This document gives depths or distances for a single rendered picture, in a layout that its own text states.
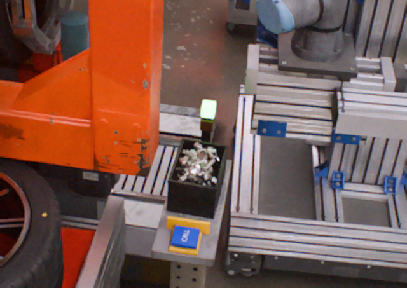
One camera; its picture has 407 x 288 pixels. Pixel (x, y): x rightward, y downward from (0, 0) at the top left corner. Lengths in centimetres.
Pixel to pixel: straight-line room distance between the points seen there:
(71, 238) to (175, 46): 165
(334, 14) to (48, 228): 96
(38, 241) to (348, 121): 90
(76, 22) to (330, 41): 80
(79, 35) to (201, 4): 176
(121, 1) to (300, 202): 107
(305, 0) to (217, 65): 164
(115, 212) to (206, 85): 137
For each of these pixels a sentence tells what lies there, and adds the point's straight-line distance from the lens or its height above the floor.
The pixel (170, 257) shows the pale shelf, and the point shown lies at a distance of 210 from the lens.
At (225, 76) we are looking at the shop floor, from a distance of 360.
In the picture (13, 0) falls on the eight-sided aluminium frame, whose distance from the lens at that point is 238.
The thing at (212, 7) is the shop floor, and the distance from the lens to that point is 417.
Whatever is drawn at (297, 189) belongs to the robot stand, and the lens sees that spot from 269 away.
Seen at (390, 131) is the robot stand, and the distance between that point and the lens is 223.
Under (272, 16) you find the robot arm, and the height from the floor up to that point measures 98.
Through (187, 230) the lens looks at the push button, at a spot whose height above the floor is 48.
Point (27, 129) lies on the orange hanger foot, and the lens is 220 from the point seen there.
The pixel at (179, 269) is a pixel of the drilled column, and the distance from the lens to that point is 233.
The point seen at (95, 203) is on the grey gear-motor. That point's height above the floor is 21.
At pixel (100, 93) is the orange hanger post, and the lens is 206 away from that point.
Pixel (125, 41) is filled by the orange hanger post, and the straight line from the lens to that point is 195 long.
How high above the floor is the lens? 196
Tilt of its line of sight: 37 degrees down
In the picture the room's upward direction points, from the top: 5 degrees clockwise
